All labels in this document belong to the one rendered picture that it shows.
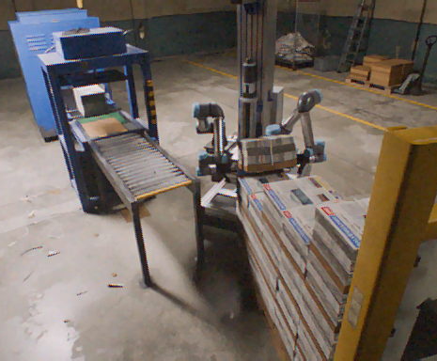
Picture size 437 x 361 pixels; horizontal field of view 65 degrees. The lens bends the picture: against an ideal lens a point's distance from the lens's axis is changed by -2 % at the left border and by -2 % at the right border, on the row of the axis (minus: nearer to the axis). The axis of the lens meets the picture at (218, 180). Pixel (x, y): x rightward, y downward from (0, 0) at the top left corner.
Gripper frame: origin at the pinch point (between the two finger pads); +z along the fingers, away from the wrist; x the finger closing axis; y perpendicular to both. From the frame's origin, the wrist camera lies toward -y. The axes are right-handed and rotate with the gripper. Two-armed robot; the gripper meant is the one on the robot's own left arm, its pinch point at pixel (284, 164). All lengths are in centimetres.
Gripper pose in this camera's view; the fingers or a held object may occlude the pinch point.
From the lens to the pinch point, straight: 285.3
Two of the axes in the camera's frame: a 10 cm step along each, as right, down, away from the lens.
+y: -1.1, -9.9, -1.3
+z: -9.8, 1.3, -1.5
